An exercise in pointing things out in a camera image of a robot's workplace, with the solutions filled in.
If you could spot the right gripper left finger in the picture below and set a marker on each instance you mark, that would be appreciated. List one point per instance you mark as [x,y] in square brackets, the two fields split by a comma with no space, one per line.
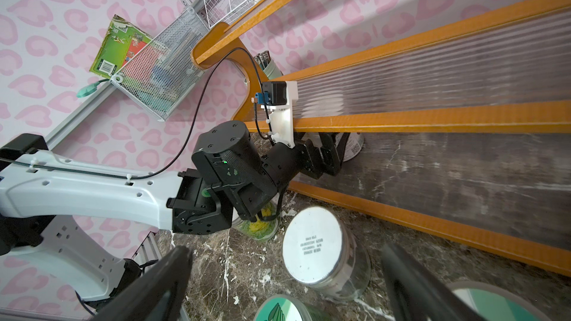
[158,294]

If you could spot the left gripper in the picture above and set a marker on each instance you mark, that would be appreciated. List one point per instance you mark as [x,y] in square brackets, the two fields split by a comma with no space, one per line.
[327,159]

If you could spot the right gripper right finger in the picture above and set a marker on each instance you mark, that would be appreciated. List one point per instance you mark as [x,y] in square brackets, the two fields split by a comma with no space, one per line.
[415,293]

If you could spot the tall white tin jar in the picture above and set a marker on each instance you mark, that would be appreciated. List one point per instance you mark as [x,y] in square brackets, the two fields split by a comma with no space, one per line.
[322,253]

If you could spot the white lid green label jar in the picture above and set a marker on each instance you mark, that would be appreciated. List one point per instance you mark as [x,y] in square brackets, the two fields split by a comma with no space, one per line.
[259,231]

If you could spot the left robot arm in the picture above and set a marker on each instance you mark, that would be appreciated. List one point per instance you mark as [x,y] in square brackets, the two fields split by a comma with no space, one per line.
[42,192]

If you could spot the orange wooden three-tier shelf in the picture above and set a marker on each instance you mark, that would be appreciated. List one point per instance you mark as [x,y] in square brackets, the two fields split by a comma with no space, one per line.
[544,117]

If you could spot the mint green pencil cup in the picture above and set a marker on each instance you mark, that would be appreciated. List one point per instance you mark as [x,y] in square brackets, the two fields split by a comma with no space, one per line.
[272,71]

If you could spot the pencils bundle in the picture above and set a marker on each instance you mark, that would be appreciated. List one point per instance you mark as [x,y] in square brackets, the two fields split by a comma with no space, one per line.
[263,59]

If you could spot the white mesh side basket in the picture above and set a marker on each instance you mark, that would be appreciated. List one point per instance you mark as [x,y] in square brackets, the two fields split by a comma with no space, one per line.
[163,73]

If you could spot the green red snack bag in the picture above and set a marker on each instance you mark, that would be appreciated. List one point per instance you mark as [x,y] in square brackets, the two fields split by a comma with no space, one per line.
[122,42]

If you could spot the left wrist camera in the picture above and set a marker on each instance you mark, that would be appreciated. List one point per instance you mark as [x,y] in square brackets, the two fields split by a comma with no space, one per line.
[279,97]

